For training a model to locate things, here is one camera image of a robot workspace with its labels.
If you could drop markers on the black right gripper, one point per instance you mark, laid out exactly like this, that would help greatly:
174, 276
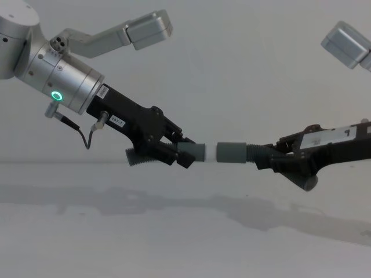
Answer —
336, 156

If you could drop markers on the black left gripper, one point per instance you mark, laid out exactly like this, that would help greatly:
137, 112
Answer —
127, 116

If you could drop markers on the white table cloth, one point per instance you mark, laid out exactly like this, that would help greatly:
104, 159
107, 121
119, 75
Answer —
145, 231

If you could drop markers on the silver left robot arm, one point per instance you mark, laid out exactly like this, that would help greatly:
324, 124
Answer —
66, 78

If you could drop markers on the white tube connector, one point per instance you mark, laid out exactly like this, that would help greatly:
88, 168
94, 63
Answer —
210, 153

